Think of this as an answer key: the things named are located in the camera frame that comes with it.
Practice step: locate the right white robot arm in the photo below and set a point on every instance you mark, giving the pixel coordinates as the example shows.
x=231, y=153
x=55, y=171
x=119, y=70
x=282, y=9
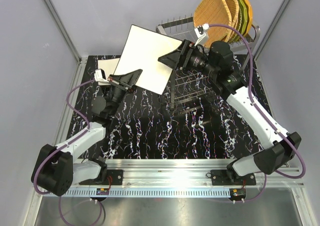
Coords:
x=279, y=146

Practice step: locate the green scalloped plate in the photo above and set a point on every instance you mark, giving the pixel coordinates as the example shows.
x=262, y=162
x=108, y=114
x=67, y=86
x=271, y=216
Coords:
x=240, y=23
x=245, y=18

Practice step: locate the white square plate black rim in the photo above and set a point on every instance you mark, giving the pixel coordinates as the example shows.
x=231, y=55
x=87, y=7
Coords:
x=108, y=66

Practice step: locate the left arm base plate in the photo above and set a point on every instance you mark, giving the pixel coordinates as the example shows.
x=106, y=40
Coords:
x=115, y=177

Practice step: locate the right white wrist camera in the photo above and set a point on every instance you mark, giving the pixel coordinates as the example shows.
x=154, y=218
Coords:
x=201, y=32

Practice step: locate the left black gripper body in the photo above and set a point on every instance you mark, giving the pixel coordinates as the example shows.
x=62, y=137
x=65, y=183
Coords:
x=124, y=87

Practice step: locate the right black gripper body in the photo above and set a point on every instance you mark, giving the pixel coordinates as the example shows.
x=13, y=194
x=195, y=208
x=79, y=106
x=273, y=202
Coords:
x=193, y=56

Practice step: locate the woven bamboo tray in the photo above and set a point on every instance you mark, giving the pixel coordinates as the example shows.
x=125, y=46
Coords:
x=213, y=12
x=233, y=7

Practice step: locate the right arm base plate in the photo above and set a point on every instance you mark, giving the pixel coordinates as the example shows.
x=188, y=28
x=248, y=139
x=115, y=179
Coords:
x=227, y=178

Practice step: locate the orange scalloped plate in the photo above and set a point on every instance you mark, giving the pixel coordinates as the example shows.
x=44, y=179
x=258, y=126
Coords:
x=250, y=16

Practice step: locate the aluminium mounting rail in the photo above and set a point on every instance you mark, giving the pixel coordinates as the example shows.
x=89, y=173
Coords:
x=164, y=173

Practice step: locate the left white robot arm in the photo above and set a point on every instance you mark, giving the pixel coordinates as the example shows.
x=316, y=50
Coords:
x=56, y=169

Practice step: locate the slotted cable duct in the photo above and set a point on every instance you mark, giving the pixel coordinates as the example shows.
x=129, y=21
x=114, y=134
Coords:
x=150, y=192

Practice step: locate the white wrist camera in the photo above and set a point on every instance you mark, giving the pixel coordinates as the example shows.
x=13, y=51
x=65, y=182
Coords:
x=100, y=77
x=201, y=32

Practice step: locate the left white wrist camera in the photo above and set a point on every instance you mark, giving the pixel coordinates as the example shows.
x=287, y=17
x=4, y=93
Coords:
x=100, y=77

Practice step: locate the steel wire dish rack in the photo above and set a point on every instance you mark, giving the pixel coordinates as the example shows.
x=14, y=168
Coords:
x=184, y=88

